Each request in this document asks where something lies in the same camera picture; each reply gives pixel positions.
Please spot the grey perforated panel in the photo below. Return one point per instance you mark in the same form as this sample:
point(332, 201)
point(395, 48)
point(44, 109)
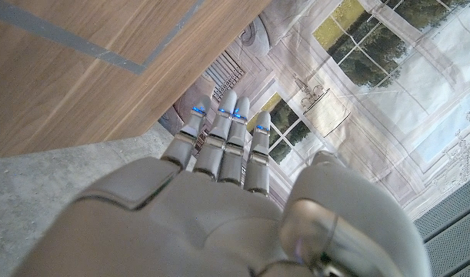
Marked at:
point(454, 238)

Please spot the printed window backdrop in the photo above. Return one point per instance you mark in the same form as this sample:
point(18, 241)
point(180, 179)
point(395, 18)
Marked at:
point(373, 96)

